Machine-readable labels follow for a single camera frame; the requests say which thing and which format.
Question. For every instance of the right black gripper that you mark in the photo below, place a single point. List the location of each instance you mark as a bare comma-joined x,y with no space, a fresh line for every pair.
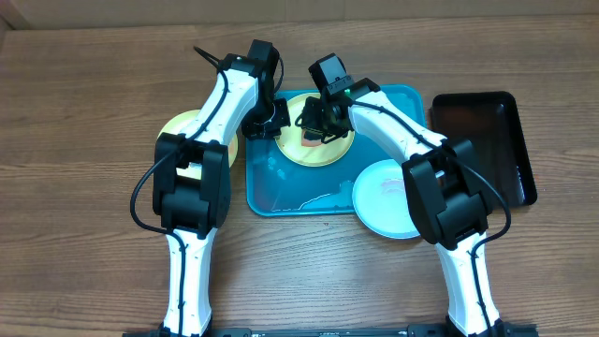
314,124

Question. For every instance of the light blue plate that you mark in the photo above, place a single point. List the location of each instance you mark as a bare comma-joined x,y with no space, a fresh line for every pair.
380,202

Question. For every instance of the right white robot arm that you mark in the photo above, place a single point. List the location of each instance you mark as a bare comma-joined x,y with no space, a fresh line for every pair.
449,202

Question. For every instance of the pink sponge black scourer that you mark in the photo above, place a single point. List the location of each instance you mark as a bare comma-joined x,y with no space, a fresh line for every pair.
310,139

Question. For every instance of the black plastic tray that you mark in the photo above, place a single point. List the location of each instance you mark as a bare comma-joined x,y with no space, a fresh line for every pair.
490,120

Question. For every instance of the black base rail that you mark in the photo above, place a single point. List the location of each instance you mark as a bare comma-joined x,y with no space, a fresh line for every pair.
327,332

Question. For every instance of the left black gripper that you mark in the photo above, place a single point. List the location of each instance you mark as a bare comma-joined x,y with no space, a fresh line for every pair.
254,132

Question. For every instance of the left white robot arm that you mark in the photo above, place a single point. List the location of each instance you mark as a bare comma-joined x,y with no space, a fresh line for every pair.
191,179

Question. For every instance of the yellow plate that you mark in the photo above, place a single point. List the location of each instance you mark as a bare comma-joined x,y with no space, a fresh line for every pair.
176,124
309,153

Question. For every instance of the teal plastic tray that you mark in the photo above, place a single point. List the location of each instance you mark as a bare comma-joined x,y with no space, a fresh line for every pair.
276,186

